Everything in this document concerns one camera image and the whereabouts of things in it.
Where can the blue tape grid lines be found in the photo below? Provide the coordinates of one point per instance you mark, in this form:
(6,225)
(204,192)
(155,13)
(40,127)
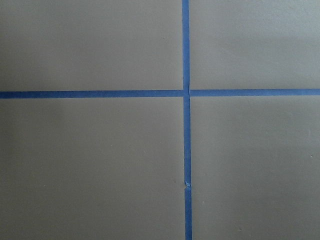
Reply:
(186,93)

